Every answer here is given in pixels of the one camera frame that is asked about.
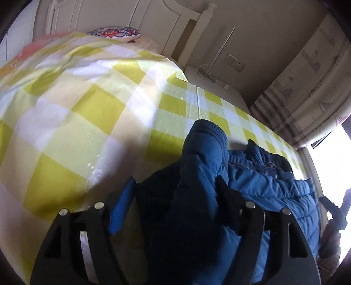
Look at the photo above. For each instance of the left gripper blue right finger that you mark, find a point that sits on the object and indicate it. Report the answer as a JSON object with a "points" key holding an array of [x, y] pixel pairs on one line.
{"points": [[230, 206]]}

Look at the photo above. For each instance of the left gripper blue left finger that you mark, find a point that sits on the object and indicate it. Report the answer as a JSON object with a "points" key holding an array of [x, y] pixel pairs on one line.
{"points": [[119, 204]]}

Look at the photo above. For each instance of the blue puffer down jacket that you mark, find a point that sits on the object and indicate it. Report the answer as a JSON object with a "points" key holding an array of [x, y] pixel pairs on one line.
{"points": [[186, 244]]}

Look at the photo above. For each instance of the person's right hand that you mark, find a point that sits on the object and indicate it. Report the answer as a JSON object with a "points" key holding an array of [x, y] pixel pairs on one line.
{"points": [[328, 266]]}

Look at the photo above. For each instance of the yellow white checkered duvet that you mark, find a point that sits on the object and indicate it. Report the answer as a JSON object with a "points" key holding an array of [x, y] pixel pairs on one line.
{"points": [[68, 112]]}

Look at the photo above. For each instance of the yellow white checkered bed sheet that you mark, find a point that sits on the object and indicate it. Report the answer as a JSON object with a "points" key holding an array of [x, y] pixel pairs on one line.
{"points": [[179, 104]]}

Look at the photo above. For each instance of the white bedside table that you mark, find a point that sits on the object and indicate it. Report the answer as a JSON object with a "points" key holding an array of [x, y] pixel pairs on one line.
{"points": [[231, 95]]}

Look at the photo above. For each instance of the striped patterned curtain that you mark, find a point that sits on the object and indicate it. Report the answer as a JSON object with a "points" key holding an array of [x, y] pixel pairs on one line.
{"points": [[312, 95]]}

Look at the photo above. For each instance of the white floor lamp pole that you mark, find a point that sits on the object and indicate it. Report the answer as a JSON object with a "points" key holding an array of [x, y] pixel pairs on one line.
{"points": [[204, 71]]}

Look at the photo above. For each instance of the colourful patterned pillow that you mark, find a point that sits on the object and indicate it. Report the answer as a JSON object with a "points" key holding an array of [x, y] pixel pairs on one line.
{"points": [[122, 34]]}

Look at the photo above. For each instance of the white wooden bed headboard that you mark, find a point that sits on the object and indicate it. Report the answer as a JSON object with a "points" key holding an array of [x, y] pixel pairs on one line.
{"points": [[175, 28]]}

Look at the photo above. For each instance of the wall power socket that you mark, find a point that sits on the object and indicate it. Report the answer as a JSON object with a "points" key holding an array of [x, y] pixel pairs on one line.
{"points": [[235, 63]]}

